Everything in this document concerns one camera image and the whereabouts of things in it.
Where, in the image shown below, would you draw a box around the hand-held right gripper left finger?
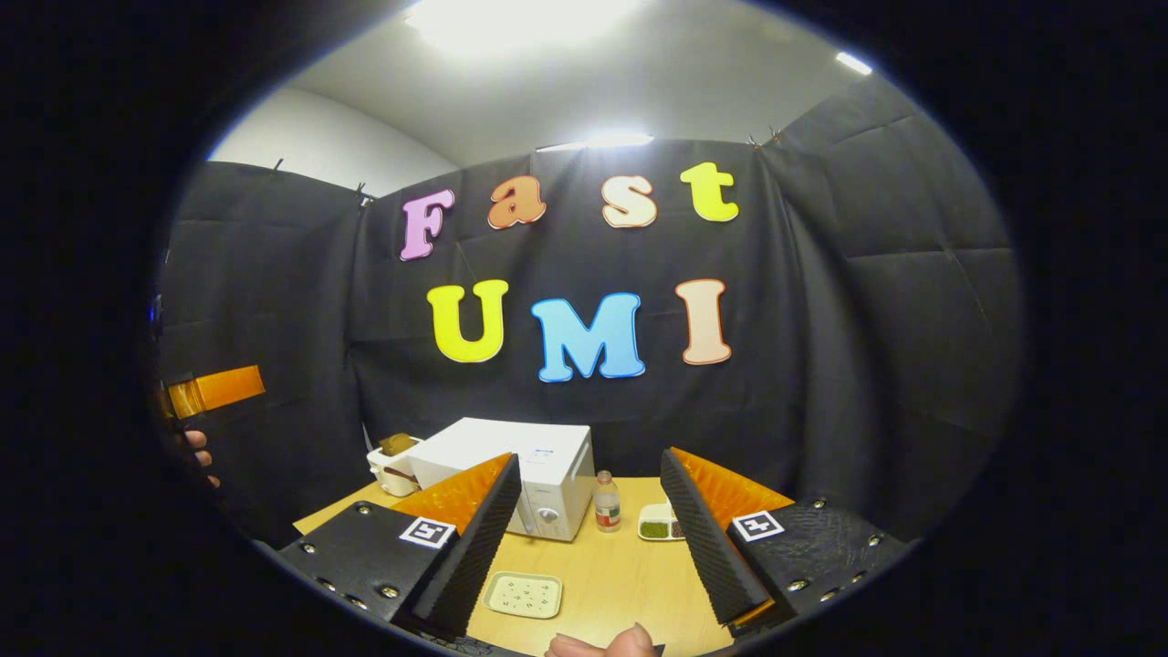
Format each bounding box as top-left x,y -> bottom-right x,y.
276,452 -> 523,638

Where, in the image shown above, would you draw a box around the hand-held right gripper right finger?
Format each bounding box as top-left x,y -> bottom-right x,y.
659,446 -> 913,638

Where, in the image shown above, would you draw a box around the white microwave oven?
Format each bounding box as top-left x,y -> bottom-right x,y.
406,417 -> 596,543

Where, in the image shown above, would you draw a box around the white divided bean dish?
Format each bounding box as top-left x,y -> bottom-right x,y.
637,502 -> 686,543

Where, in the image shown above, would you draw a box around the cream square plate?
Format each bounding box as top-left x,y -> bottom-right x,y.
483,571 -> 563,621

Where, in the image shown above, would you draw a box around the clear plastic bottle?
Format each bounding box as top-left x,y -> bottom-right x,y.
594,470 -> 622,534

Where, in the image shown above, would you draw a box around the white toaster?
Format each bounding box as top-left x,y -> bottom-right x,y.
367,436 -> 423,498

